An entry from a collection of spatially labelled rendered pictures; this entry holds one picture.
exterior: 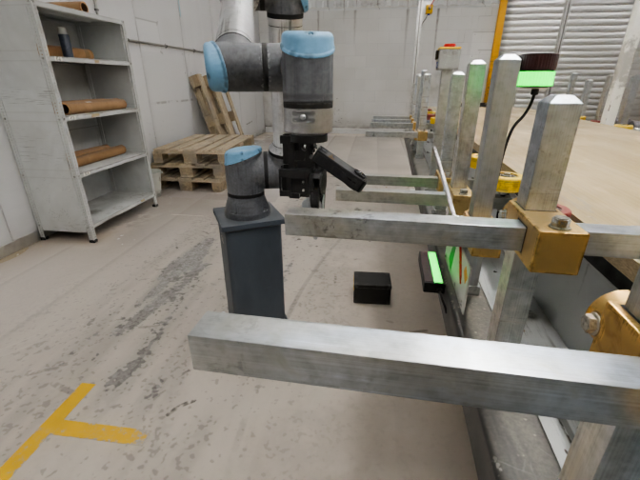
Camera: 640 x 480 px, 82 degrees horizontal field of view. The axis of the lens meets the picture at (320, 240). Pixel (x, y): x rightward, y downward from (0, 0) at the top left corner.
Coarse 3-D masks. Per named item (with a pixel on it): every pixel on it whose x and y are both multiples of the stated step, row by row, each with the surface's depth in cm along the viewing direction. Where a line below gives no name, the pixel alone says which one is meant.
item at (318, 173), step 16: (288, 144) 69; (304, 144) 69; (288, 160) 72; (304, 160) 70; (288, 176) 70; (304, 176) 69; (320, 176) 69; (288, 192) 71; (304, 192) 71; (320, 192) 70
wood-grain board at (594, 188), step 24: (480, 120) 216; (528, 120) 216; (528, 144) 136; (576, 144) 136; (600, 144) 136; (624, 144) 136; (504, 168) 105; (576, 168) 99; (600, 168) 99; (624, 168) 99; (576, 192) 78; (600, 192) 78; (624, 192) 78; (576, 216) 64; (600, 216) 64; (624, 216) 64; (624, 264) 51
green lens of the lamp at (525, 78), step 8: (520, 72) 62; (528, 72) 61; (536, 72) 60; (544, 72) 60; (552, 72) 60; (520, 80) 62; (528, 80) 61; (536, 80) 60; (544, 80) 60; (552, 80) 61
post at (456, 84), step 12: (456, 72) 107; (456, 84) 108; (456, 96) 109; (456, 108) 110; (456, 120) 112; (444, 132) 115; (456, 132) 113; (444, 144) 115; (444, 156) 116; (444, 168) 118
